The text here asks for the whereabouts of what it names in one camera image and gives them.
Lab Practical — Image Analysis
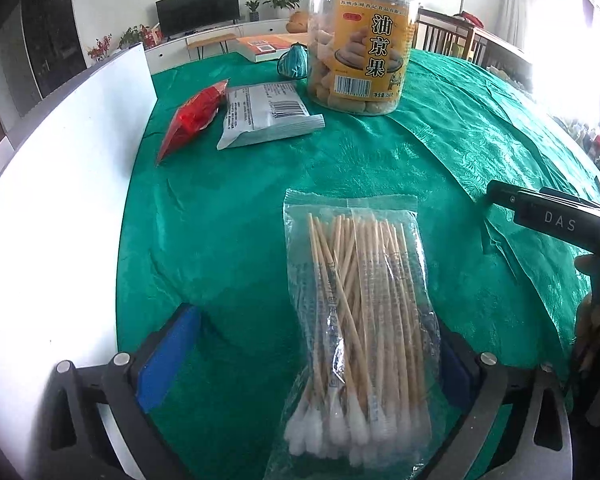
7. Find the person's right hand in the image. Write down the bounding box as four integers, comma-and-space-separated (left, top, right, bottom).
572, 254, 600, 372

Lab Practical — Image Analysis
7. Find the clear snack jar yellow label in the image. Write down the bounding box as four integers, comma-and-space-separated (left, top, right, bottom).
306, 0, 421, 117

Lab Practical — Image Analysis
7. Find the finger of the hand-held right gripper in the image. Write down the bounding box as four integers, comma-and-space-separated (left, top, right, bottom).
486, 180, 600, 212

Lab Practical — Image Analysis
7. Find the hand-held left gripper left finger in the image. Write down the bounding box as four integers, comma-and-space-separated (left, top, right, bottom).
45, 302, 203, 480

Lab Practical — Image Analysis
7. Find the black television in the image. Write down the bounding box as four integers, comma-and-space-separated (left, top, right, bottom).
155, 0, 242, 41

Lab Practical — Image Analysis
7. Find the small wooden table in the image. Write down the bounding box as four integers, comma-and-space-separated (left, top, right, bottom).
186, 33, 237, 61

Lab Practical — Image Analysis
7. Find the dark cabinet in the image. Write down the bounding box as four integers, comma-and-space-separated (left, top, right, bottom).
0, 0, 88, 166

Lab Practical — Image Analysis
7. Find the white television cabinet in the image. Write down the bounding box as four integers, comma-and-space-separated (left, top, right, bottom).
145, 17, 291, 73

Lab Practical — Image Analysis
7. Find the bag of cotton swabs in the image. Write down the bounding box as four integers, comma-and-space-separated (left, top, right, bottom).
281, 188, 441, 476

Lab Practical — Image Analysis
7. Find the green patterned tablecloth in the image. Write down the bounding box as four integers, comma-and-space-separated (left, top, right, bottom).
115, 47, 600, 480

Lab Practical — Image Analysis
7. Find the orange cover book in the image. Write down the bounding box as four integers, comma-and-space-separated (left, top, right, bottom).
230, 32, 308, 63

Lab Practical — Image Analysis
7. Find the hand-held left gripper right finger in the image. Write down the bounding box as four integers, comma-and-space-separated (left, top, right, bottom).
432, 317, 573, 480

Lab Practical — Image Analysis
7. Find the leafy plant with red tags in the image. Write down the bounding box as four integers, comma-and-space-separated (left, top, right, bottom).
117, 24, 163, 50

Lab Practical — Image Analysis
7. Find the red snack packet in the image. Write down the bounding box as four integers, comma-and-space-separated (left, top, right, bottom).
156, 79, 230, 165

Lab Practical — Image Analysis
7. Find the white sealed packet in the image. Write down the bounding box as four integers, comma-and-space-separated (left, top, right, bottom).
216, 82, 326, 151

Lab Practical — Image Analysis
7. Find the red flower plant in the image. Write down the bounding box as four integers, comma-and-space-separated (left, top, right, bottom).
87, 35, 113, 63

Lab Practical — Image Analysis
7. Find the large green potted plant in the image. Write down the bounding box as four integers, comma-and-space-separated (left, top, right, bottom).
262, 0, 305, 20

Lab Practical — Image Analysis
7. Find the white board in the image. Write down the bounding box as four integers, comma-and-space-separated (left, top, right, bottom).
0, 42, 158, 466

